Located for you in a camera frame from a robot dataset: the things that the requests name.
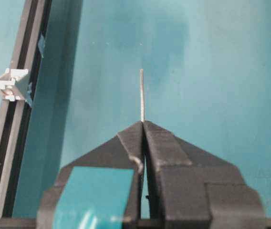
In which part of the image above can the long black aluminium rail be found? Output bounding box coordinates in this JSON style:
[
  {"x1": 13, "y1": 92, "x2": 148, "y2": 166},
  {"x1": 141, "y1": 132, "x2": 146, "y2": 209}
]
[{"x1": 0, "y1": 0, "x2": 52, "y2": 218}]

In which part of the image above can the thin white wire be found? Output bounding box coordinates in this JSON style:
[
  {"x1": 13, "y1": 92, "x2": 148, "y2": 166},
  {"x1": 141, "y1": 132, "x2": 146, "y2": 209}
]
[{"x1": 139, "y1": 68, "x2": 146, "y2": 174}]

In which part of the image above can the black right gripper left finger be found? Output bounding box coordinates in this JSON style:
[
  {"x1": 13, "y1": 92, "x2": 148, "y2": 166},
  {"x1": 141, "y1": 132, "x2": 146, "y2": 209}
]
[{"x1": 37, "y1": 122, "x2": 144, "y2": 229}]

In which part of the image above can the blue tape patch on rail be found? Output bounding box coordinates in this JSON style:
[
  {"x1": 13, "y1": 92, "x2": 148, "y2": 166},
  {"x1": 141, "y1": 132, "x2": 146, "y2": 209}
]
[{"x1": 37, "y1": 33, "x2": 45, "y2": 58}]

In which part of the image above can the white bracket with hole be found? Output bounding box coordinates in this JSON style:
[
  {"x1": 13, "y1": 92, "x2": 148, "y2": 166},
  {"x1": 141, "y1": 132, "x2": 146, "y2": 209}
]
[{"x1": 0, "y1": 68, "x2": 32, "y2": 102}]

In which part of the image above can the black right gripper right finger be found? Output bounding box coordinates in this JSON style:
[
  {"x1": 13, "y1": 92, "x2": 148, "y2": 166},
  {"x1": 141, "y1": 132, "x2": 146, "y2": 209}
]
[{"x1": 144, "y1": 121, "x2": 266, "y2": 229}]

